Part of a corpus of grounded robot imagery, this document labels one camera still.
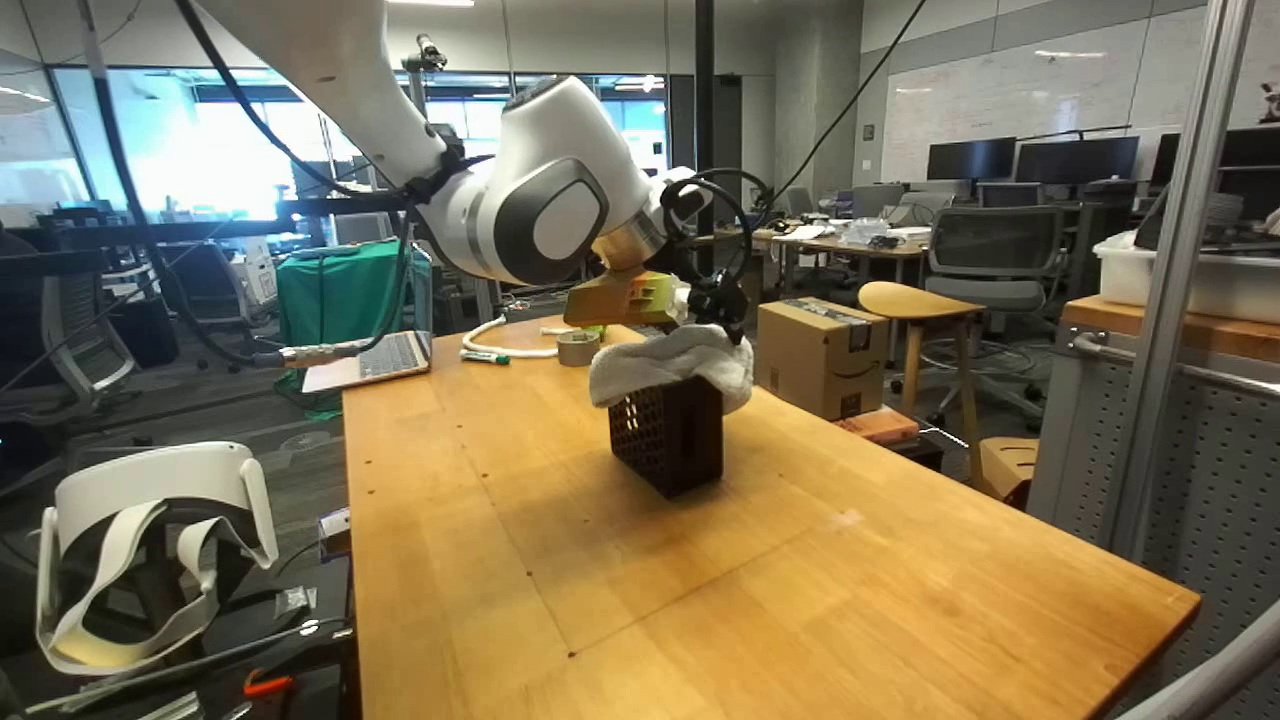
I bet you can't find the white VR headset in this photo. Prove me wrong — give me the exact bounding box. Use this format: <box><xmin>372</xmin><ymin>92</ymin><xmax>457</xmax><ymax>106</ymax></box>
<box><xmin>32</xmin><ymin>436</ymin><xmax>282</xmax><ymax>681</ymax></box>

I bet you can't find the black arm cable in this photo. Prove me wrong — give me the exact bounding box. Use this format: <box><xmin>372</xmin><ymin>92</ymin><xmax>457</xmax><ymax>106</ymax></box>
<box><xmin>171</xmin><ymin>0</ymin><xmax>463</xmax><ymax>209</ymax></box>

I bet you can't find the aluminium frame rail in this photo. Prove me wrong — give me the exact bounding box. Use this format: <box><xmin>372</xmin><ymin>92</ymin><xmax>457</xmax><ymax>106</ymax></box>
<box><xmin>1114</xmin><ymin>594</ymin><xmax>1280</xmax><ymax>720</ymax></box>

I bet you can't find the green cloth cover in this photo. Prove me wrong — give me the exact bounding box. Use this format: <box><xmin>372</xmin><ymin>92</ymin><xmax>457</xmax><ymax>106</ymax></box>
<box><xmin>273</xmin><ymin>237</ymin><xmax>438</xmax><ymax>352</ymax></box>

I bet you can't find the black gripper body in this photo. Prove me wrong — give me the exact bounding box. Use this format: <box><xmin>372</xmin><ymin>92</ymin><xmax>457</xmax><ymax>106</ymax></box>
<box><xmin>667</xmin><ymin>256</ymin><xmax>757</xmax><ymax>349</ymax></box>

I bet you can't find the white cable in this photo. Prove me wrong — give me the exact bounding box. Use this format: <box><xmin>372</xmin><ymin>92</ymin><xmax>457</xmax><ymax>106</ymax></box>
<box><xmin>457</xmin><ymin>312</ymin><xmax>565</xmax><ymax>369</ymax></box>

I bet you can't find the grey perforated metal panel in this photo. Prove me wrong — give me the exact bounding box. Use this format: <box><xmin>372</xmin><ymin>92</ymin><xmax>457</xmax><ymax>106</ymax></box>
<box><xmin>1031</xmin><ymin>341</ymin><xmax>1280</xmax><ymax>720</ymax></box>

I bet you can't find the round wooden stool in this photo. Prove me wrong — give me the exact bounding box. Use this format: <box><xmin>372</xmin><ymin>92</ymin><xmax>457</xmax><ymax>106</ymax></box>
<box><xmin>857</xmin><ymin>274</ymin><xmax>991</xmax><ymax>405</ymax></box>

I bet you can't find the silver laptop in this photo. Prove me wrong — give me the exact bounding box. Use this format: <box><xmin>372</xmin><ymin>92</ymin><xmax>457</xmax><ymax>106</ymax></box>
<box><xmin>296</xmin><ymin>326</ymin><xmax>438</xmax><ymax>399</ymax></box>

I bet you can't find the black perforated box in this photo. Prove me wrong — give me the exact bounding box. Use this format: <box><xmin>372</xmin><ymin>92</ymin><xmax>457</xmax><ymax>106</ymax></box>
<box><xmin>604</xmin><ymin>371</ymin><xmax>730</xmax><ymax>503</ymax></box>

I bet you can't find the wooden shelf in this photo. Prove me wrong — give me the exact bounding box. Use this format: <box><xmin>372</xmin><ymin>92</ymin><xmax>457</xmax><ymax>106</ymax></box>
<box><xmin>1055</xmin><ymin>292</ymin><xmax>1280</xmax><ymax>369</ymax></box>

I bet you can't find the black hanging cable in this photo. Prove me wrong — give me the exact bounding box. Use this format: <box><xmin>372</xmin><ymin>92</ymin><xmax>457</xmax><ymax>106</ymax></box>
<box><xmin>77</xmin><ymin>0</ymin><xmax>290</xmax><ymax>371</ymax></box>

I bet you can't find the small wooden stool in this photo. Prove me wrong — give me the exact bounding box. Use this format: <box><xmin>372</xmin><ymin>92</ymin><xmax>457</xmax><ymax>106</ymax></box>
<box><xmin>977</xmin><ymin>430</ymin><xmax>1045</xmax><ymax>507</ymax></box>

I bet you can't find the white terry towel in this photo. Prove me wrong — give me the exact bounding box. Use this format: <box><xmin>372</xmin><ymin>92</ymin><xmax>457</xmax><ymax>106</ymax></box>
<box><xmin>582</xmin><ymin>318</ymin><xmax>758</xmax><ymax>417</ymax></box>

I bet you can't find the aluminium frame post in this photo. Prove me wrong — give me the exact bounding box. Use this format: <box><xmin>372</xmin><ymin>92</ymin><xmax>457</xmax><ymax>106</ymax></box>
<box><xmin>1110</xmin><ymin>0</ymin><xmax>1265</xmax><ymax>565</ymax></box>

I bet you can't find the cardboard box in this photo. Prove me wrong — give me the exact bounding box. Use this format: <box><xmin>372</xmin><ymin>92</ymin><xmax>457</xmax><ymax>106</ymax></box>
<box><xmin>750</xmin><ymin>292</ymin><xmax>892</xmax><ymax>425</ymax></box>

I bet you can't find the black pole stand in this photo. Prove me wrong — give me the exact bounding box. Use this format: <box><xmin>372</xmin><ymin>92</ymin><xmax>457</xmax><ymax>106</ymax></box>
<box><xmin>689</xmin><ymin>0</ymin><xmax>718</xmax><ymax>183</ymax></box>

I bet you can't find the white wall board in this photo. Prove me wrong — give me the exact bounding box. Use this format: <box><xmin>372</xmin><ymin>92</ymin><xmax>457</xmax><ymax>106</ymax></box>
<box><xmin>874</xmin><ymin>15</ymin><xmax>1151</xmax><ymax>183</ymax></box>

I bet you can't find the black computer monitor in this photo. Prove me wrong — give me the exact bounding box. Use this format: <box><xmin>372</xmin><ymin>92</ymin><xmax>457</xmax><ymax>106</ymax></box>
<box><xmin>1013</xmin><ymin>132</ymin><xmax>1143</xmax><ymax>190</ymax></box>
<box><xmin>1151</xmin><ymin>125</ymin><xmax>1280</xmax><ymax>225</ymax></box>
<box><xmin>922</xmin><ymin>135</ymin><xmax>1021</xmax><ymax>186</ymax></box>

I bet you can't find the cluttered office desk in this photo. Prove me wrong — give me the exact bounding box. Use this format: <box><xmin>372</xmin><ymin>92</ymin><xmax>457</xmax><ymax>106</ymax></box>
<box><xmin>750</xmin><ymin>216</ymin><xmax>936</xmax><ymax>292</ymax></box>

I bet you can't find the white plastic bin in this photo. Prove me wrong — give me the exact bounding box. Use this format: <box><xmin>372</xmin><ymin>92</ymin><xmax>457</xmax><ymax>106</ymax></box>
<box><xmin>1092</xmin><ymin>226</ymin><xmax>1280</xmax><ymax>322</ymax></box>

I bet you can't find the orange hand tool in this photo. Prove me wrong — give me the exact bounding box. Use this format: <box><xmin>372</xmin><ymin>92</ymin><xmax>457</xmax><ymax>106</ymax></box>
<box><xmin>237</xmin><ymin>667</ymin><xmax>301</xmax><ymax>703</ymax></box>

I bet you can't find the grey office chair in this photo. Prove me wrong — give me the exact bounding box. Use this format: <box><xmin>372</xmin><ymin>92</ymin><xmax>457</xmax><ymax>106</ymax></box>
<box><xmin>922</xmin><ymin>198</ymin><xmax>1080</xmax><ymax>405</ymax></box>

